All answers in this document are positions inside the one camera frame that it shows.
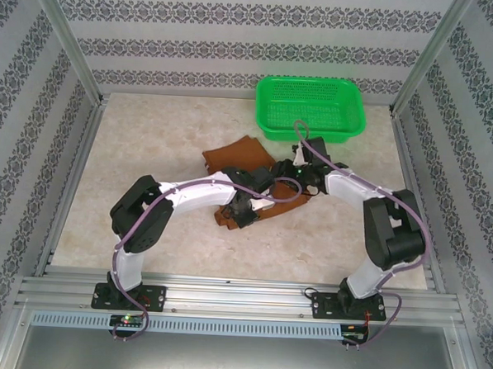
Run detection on brown long pants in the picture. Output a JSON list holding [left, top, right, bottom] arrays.
[[197, 134, 316, 235]]

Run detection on grey slotted cable duct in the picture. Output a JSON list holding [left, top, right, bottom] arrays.
[[30, 308, 344, 342]]

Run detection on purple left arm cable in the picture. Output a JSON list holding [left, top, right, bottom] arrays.
[[106, 167, 305, 352]]

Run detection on aluminium side rail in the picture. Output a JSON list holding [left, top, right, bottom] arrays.
[[33, 97, 108, 279], [380, 111, 457, 294]]

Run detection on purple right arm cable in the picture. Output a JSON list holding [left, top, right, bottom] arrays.
[[282, 119, 437, 357]]

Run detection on aluminium frame post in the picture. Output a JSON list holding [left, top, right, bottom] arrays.
[[390, 0, 476, 118], [21, 0, 110, 104]]

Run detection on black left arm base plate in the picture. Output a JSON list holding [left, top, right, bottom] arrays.
[[90, 281, 168, 314]]

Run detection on aluminium mounting rail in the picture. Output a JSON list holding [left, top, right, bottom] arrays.
[[14, 265, 467, 330]]

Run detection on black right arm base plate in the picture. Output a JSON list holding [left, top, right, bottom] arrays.
[[310, 291, 389, 324]]

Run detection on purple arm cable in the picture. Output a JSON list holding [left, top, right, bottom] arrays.
[[282, 119, 437, 357], [106, 167, 305, 352]]

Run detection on grey metal sheet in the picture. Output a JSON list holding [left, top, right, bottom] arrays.
[[0, 303, 488, 369]]

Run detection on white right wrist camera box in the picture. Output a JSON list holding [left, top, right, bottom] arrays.
[[292, 140, 312, 167]]

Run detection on green plastic mesh basket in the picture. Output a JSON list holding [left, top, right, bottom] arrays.
[[253, 73, 369, 148]]

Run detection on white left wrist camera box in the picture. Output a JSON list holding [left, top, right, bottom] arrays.
[[249, 197, 278, 214]]

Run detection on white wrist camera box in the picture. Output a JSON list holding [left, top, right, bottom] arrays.
[[292, 140, 312, 167], [249, 197, 278, 214]]

